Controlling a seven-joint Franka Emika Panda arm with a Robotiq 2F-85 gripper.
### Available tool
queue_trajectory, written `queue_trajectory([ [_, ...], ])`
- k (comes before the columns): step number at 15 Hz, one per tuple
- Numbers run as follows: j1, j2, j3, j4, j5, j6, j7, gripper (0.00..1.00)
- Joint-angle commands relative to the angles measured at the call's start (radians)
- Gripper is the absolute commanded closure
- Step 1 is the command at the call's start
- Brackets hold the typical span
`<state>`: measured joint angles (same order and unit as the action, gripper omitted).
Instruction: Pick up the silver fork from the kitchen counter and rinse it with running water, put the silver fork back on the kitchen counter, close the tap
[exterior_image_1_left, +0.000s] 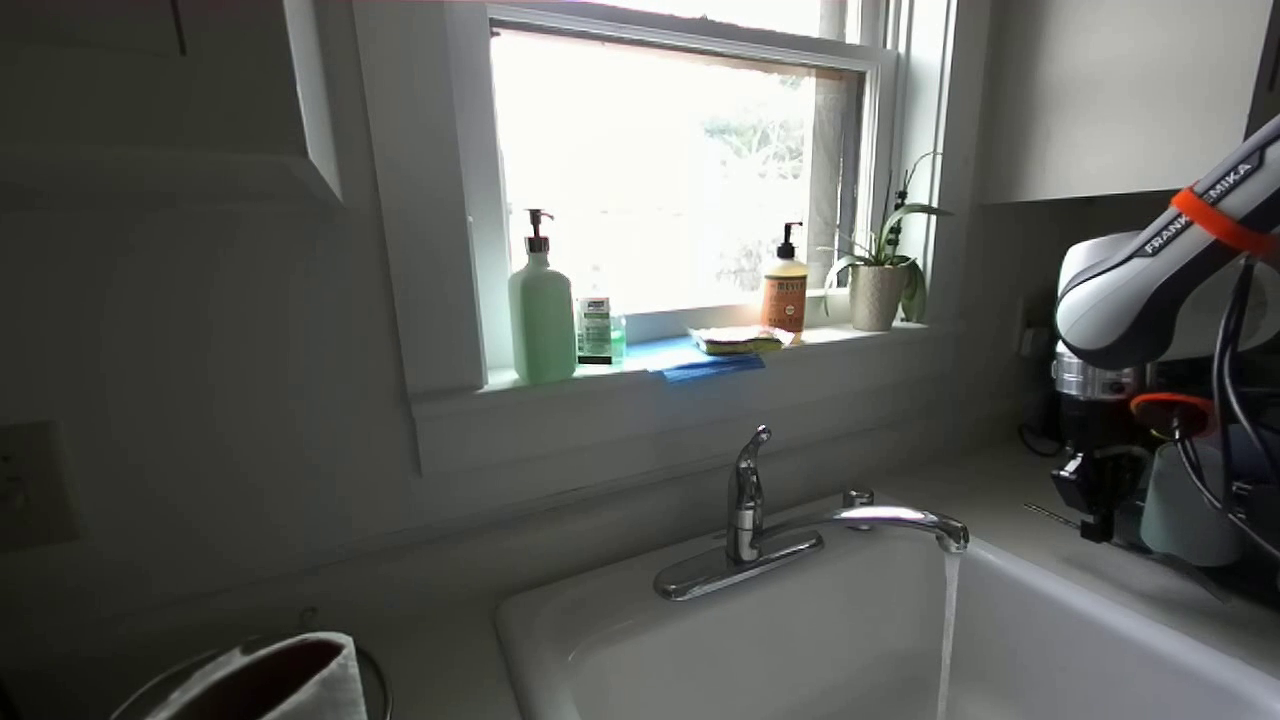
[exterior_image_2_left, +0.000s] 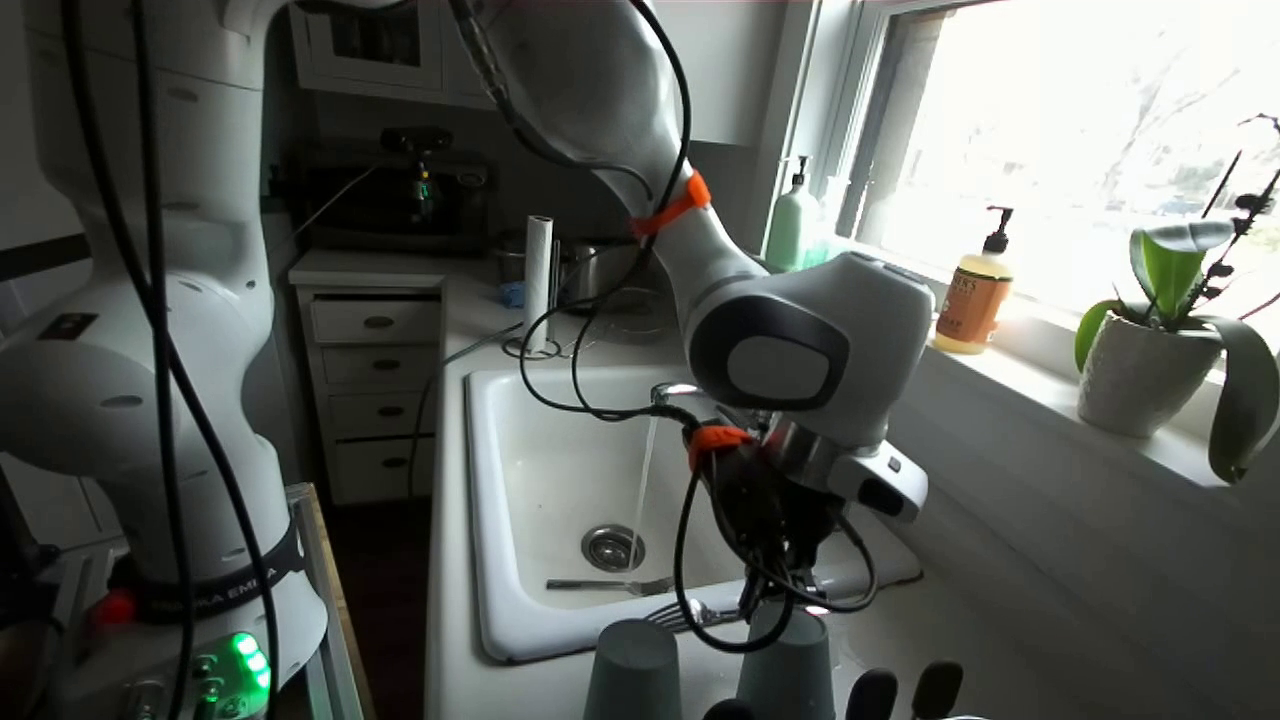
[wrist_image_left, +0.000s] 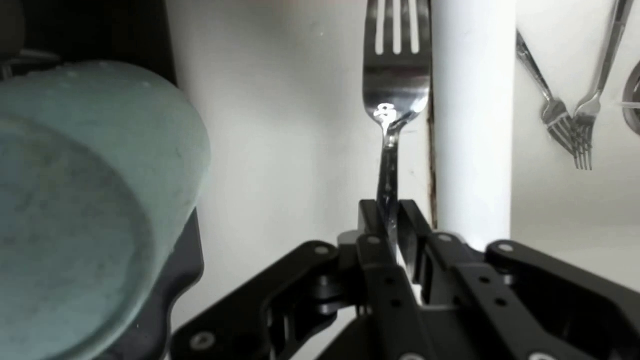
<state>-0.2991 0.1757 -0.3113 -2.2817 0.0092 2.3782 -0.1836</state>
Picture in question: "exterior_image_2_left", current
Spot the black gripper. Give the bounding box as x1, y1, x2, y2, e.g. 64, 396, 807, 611
711, 443, 852, 628

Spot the silver fork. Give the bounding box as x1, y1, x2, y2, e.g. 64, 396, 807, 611
644, 601, 753, 632
540, 572, 679, 601

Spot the grey-blue plastic cup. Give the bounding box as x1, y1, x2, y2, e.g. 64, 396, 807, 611
581, 617, 686, 720
735, 603, 841, 720

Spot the metal drain strainer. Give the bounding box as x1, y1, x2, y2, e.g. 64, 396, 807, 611
581, 520, 648, 575

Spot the white sink basin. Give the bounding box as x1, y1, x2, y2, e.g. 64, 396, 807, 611
461, 361, 926, 666

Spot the amber soap dispenser bottle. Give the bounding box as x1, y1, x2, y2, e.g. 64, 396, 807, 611
930, 202, 1018, 361

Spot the green dish soap bottle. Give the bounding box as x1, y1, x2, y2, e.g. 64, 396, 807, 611
760, 152, 830, 276

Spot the metal canister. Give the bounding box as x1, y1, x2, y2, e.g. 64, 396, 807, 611
554, 234, 607, 318

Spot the white plant pot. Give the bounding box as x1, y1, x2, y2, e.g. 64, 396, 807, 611
1076, 307, 1227, 443

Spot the white drawer cabinet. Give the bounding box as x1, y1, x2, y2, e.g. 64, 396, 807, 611
288, 252, 452, 513

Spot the green orchid plant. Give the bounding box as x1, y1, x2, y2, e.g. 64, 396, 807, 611
1072, 112, 1280, 489

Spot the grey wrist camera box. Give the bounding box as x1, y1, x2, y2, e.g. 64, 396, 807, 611
837, 443, 930, 522

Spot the window frame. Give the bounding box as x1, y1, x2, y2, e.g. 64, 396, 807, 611
796, 0, 1280, 353

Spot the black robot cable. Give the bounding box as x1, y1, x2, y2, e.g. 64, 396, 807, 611
57, 0, 883, 720

